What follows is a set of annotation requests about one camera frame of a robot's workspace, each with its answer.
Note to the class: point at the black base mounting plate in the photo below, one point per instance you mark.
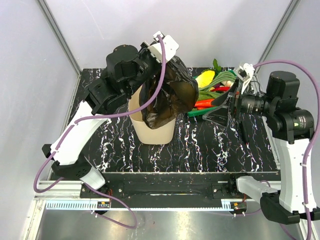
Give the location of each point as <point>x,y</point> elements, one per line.
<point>145,190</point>

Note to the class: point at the red chili pepper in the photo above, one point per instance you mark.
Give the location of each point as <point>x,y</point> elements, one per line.
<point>221,89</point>

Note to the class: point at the large orange carrot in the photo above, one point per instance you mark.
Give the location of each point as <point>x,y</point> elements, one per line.
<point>206,103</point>

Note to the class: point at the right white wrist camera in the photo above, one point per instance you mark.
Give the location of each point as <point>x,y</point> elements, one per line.
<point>245,73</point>

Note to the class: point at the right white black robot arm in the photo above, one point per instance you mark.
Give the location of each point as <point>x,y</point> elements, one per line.
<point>292,128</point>

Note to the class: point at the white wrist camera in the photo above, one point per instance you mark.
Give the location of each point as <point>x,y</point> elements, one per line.
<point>164,48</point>
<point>245,73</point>

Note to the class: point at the green plastic basket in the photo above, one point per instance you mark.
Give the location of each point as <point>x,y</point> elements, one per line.
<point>200,111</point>

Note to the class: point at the black trash bag roll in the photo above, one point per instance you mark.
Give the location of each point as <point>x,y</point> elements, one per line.
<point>180,85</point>

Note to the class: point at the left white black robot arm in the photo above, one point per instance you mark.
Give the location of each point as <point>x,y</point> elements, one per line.
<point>127,69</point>

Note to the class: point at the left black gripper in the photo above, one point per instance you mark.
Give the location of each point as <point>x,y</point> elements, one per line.
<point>145,51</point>

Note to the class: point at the green long beans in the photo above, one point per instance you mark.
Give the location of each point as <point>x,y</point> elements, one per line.
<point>222,76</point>

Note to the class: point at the beige plastic trash bin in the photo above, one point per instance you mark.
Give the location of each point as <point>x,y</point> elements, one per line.
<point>155,124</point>

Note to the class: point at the yellow white napa cabbage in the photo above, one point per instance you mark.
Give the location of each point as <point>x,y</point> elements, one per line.
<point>205,78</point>

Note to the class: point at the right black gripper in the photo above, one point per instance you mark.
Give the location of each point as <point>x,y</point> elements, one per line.
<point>220,116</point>

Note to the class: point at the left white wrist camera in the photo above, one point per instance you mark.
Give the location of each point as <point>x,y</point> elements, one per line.
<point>164,48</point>

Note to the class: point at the aluminium frame rail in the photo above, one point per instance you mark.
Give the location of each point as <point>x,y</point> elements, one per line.
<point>68,213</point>

